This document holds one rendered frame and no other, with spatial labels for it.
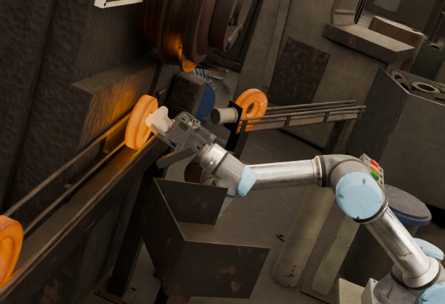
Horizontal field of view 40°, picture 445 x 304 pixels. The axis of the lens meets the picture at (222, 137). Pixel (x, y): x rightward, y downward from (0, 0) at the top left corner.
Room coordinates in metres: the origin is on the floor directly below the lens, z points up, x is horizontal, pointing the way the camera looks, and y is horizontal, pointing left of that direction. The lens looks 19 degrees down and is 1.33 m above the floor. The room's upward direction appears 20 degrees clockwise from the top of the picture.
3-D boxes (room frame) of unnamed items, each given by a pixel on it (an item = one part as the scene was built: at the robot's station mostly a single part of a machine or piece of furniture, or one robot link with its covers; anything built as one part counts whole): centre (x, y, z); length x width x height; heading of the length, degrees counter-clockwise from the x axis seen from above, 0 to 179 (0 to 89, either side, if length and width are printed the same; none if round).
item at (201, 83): (2.00, 0.17, 0.68); 0.11 x 0.08 x 0.24; 83
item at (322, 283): (2.35, -0.63, 0.31); 0.24 x 0.16 x 0.62; 173
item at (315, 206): (2.33, -0.46, 0.26); 0.12 x 0.12 x 0.52
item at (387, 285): (1.78, -0.72, 0.43); 0.15 x 0.15 x 0.10
